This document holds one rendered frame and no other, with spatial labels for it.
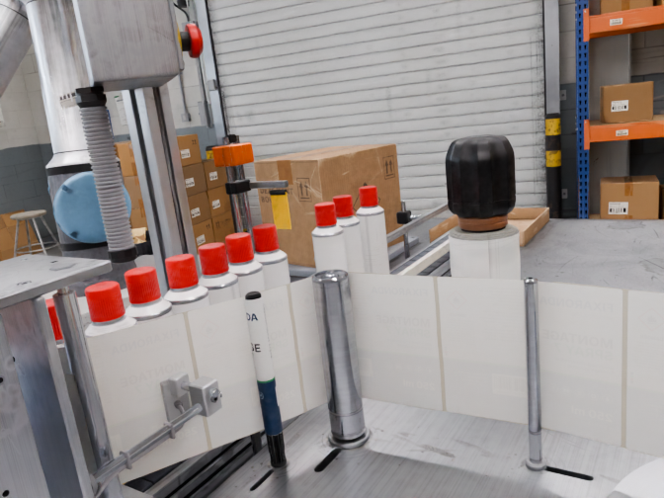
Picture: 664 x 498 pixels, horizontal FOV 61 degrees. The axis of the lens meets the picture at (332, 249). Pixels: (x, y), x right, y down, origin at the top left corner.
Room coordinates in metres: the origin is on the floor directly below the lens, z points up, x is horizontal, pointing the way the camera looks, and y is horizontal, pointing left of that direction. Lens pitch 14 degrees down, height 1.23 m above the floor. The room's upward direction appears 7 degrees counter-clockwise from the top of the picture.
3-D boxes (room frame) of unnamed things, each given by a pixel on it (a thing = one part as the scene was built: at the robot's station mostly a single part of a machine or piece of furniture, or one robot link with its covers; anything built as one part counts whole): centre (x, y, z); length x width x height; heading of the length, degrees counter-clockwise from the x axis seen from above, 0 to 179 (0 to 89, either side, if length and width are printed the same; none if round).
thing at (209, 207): (5.01, 1.49, 0.57); 1.20 x 0.85 x 1.14; 159
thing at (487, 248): (0.68, -0.19, 1.03); 0.09 x 0.09 x 0.30
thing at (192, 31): (0.71, 0.14, 1.33); 0.04 x 0.03 x 0.04; 21
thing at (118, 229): (0.70, 0.26, 1.18); 0.04 x 0.04 x 0.21
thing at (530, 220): (1.61, -0.47, 0.85); 0.30 x 0.26 x 0.04; 146
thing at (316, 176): (1.51, -0.01, 0.99); 0.30 x 0.24 x 0.27; 135
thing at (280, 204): (0.83, 0.07, 1.09); 0.03 x 0.01 x 0.06; 56
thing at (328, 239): (0.89, 0.00, 0.98); 0.05 x 0.05 x 0.20
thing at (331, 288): (0.56, 0.01, 0.97); 0.05 x 0.05 x 0.19
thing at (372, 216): (1.03, -0.08, 0.98); 0.05 x 0.05 x 0.20
